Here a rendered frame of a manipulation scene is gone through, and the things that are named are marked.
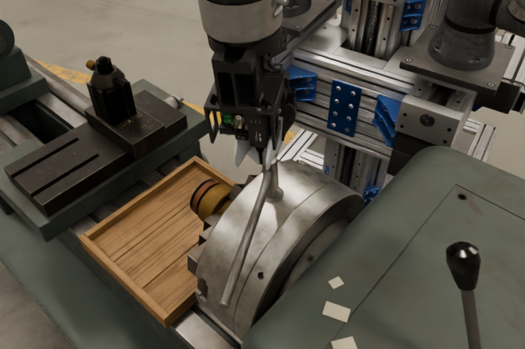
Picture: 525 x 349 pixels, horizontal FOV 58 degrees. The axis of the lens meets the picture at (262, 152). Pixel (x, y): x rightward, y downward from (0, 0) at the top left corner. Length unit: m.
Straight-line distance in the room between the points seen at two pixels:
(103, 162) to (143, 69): 2.15
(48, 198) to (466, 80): 0.99
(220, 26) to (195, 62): 2.92
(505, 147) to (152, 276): 2.26
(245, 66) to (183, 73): 2.82
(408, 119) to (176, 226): 0.60
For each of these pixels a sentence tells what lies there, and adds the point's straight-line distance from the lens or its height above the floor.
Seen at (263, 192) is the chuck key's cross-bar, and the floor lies 1.30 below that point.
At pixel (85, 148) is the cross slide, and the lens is 1.28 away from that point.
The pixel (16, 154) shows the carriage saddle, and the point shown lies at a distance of 1.40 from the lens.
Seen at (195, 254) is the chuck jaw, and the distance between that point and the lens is 0.82.
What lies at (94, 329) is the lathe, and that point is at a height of 0.54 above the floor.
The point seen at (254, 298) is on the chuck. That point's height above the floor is 1.16.
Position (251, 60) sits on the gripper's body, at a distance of 0.43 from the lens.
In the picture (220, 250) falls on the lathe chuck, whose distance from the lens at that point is 0.74.
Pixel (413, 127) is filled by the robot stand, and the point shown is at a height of 1.05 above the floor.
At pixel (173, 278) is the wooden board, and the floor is 0.89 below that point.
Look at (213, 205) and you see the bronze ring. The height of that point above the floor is 1.12.
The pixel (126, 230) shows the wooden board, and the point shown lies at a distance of 1.18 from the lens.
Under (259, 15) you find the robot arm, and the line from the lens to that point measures 0.42.
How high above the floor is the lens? 1.78
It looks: 43 degrees down
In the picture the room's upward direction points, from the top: straight up
